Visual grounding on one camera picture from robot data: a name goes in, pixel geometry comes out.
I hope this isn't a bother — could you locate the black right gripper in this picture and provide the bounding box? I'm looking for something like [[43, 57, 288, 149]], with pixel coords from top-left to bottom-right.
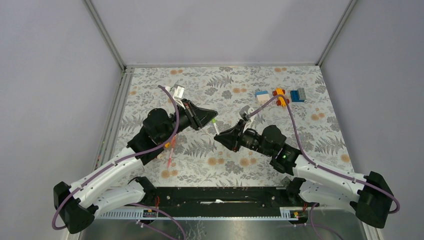
[[214, 118, 274, 157]]

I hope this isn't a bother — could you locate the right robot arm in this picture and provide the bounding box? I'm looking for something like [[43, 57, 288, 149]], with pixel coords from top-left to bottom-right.
[[214, 119, 394, 229]]

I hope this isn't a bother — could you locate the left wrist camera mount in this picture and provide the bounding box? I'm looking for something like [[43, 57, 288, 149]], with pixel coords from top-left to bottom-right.
[[165, 84, 185, 107]]

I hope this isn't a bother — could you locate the blue grey toy block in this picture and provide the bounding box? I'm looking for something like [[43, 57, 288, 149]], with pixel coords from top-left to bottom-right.
[[290, 87, 306, 103]]

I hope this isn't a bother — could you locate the floral patterned table mat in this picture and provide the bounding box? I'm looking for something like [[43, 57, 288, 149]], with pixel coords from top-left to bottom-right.
[[115, 66, 353, 187]]

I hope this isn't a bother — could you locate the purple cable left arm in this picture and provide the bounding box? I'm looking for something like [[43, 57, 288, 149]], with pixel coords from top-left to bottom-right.
[[51, 84, 180, 231]]

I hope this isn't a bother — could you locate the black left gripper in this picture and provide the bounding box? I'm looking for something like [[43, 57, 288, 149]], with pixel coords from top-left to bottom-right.
[[159, 99, 219, 144]]

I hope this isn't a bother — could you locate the white slotted cable duct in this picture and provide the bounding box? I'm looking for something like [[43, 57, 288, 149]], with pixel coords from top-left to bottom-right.
[[96, 207, 309, 221]]

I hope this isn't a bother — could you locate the red gel pen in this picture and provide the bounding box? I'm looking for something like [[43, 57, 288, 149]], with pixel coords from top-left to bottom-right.
[[167, 135, 177, 168]]

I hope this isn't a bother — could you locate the blue white toy block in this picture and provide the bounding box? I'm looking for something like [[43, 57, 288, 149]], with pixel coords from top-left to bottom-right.
[[254, 90, 271, 105]]

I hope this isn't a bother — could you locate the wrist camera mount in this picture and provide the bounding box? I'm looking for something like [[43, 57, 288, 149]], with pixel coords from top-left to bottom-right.
[[165, 84, 185, 107], [239, 105, 256, 128]]

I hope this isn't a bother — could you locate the orange toy car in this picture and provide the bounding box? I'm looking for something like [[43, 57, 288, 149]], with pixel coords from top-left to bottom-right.
[[272, 88, 290, 108]]

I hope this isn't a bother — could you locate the white green marker pen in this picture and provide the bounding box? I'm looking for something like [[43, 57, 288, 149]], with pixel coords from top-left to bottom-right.
[[211, 118, 220, 135]]

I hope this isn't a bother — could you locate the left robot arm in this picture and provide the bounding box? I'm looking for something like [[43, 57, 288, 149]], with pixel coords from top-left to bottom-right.
[[52, 98, 218, 234]]

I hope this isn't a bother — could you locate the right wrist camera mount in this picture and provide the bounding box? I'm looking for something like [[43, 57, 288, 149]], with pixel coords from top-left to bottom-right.
[[239, 105, 256, 128]]

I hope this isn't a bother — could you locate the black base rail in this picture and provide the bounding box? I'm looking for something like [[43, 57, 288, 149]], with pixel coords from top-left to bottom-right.
[[139, 186, 311, 216]]

